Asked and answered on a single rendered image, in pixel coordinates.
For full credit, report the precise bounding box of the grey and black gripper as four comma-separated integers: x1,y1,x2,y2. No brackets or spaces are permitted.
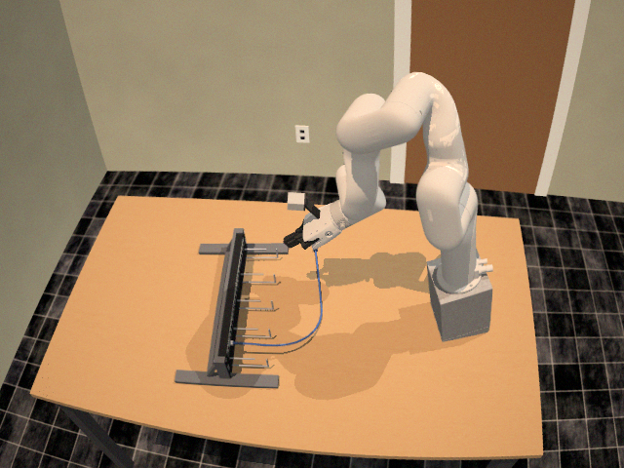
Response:
283,204,342,250

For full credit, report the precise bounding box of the dark grey patch panel rack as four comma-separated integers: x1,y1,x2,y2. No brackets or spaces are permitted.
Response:
175,228,289,389

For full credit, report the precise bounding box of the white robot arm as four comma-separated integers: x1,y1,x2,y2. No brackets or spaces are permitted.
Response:
330,72,493,293

